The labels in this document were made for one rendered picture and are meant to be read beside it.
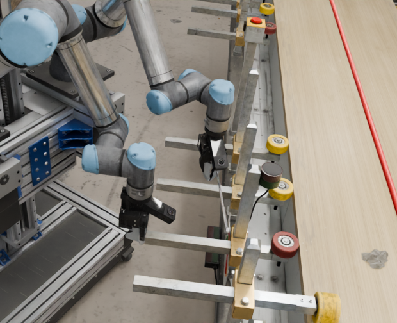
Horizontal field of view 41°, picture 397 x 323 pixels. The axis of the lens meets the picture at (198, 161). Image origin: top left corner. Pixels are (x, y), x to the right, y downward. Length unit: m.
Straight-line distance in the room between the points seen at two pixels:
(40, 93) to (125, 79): 1.98
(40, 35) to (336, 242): 1.02
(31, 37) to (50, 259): 1.37
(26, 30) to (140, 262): 1.66
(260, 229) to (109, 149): 0.81
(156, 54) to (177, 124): 2.03
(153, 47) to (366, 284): 0.89
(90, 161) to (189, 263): 1.36
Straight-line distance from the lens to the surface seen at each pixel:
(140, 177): 1.41
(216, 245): 1.61
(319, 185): 1.84
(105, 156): 1.41
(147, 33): 1.54
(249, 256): 1.31
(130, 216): 1.52
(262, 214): 2.09
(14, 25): 1.22
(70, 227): 2.53
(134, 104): 3.71
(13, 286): 2.35
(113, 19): 1.90
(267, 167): 1.47
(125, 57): 4.27
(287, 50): 2.64
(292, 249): 1.59
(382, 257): 1.66
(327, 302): 1.41
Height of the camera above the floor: 2.05
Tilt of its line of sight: 39 degrees down
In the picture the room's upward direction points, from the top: 8 degrees clockwise
